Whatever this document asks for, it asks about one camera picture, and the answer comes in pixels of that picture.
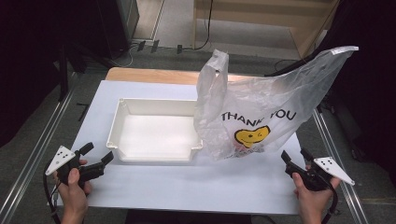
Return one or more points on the dark curtain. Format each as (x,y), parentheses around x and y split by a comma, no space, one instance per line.
(370,93)
(28,62)

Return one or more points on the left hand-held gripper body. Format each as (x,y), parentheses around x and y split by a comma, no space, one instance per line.
(70,163)

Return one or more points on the translucent smiley plastic bag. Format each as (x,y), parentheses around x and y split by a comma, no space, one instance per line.
(258,102)

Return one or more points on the white table mat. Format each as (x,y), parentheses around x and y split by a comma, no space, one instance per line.
(174,186)

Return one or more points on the metal floor rail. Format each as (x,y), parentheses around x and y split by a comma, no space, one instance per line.
(34,155)
(339,161)

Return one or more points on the light wooden shelf unit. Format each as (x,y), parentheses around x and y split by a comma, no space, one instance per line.
(264,18)

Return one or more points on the black upright stand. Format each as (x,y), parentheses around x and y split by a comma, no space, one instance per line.
(63,74)

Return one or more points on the person's right hand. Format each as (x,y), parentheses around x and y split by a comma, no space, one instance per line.
(313,199)

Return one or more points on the person's left hand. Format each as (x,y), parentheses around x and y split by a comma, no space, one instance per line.
(74,193)

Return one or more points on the white plastic bin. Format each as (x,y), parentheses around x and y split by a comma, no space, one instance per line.
(155,137)

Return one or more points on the wooden table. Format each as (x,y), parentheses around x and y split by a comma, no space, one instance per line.
(149,75)

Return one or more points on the person's dark clothing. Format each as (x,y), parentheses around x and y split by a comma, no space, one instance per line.
(186,217)

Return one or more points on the dark cabinet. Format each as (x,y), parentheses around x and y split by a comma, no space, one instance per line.
(121,25)

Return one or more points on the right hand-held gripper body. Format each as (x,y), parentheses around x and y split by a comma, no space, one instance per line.
(317,174)

